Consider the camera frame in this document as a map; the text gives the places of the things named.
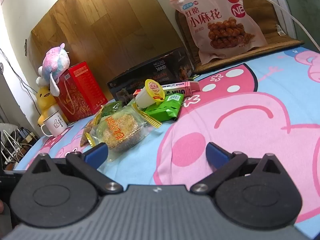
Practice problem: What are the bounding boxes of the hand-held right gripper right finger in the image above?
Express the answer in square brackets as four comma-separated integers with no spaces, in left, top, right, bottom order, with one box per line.
[190,142,294,195]

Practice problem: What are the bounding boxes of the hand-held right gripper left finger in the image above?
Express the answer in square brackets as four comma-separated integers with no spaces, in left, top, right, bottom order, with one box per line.
[24,142,123,196]

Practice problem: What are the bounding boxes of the orange snack packet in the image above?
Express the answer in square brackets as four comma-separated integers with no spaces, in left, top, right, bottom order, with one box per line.
[80,109,103,147]

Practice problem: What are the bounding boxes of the clear mooncake packet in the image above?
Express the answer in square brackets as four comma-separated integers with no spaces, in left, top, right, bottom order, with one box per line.
[86,105,162,162]

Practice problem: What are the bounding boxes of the dark green snack packet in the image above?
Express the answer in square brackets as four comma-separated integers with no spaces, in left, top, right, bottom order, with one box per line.
[100,101,123,118]

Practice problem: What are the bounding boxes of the bright green snack packet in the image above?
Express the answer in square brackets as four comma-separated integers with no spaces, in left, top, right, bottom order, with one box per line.
[144,93,184,122]

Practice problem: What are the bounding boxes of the pink candy stick box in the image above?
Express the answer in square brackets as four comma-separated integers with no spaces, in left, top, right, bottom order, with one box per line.
[133,81,200,98]

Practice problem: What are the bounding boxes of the jelly cup with yellow lid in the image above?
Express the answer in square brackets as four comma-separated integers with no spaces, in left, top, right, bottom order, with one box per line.
[135,79,166,109]

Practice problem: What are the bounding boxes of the black cardboard box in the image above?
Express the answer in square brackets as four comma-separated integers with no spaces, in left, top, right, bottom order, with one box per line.
[106,47,195,103]

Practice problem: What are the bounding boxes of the white enamel mug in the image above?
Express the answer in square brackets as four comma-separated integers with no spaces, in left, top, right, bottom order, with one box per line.
[41,112,68,137]

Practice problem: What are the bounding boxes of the red gift box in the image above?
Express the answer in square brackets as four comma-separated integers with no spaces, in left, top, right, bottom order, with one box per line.
[54,61,108,123]

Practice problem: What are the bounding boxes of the pink pig printed blanket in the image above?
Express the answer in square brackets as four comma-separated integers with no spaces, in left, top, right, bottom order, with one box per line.
[15,46,320,230]

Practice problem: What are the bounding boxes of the yellow plush toy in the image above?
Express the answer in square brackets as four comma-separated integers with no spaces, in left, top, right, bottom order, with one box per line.
[36,85,69,126]

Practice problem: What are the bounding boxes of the pastel plush toy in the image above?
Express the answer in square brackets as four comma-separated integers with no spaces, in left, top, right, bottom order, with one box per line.
[36,43,71,97]

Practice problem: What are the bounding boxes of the wooden board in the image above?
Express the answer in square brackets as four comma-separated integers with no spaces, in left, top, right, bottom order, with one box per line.
[27,0,185,100]

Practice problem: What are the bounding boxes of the large pink snack bag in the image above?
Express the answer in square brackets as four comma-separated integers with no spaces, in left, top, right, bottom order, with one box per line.
[169,0,267,65]

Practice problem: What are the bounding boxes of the black wall cable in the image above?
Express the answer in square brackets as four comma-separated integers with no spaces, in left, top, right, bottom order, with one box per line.
[0,49,38,98]

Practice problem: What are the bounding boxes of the white cable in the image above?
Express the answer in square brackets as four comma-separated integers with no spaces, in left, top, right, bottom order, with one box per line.
[232,0,320,50]

